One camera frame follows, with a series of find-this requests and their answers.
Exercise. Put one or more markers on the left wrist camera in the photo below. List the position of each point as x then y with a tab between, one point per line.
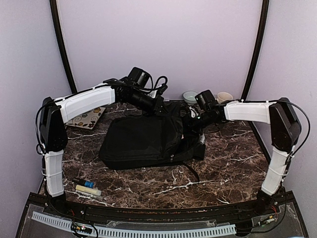
138	77

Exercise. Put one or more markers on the black and blue marker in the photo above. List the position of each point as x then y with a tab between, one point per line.
83	182

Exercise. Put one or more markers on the celadon bowl at back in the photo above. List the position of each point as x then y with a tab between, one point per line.
189	97

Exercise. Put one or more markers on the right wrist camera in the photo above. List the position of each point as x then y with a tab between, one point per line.
206	100

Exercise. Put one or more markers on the yellow highlighter pen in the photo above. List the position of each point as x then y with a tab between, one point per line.
89	190

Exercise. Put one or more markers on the clear pen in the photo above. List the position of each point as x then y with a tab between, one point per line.
87	195

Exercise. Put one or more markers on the left black frame post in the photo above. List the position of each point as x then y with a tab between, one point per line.
61	45

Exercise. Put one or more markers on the white cable duct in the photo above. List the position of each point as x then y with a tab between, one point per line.
116	229

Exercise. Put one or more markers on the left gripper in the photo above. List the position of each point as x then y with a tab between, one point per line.
159	103

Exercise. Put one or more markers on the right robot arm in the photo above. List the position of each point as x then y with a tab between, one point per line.
285	130

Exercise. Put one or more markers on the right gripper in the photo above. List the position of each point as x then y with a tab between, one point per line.
187	126

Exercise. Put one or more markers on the right black frame post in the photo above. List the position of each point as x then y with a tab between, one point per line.
257	49

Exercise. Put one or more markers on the black student bag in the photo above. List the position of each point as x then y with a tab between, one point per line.
151	141

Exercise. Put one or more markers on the white mug with print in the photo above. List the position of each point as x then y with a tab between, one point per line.
224	96

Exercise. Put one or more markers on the black front table rail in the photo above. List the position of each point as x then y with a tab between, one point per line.
93	210

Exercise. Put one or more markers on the black frame post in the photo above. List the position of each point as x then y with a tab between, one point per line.
61	45
257	49

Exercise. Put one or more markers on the small circuit board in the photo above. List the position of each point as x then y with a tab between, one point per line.
81	229

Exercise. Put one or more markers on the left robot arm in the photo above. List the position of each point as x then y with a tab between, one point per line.
55	113

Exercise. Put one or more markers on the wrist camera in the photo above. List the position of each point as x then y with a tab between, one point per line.
206	100
138	77

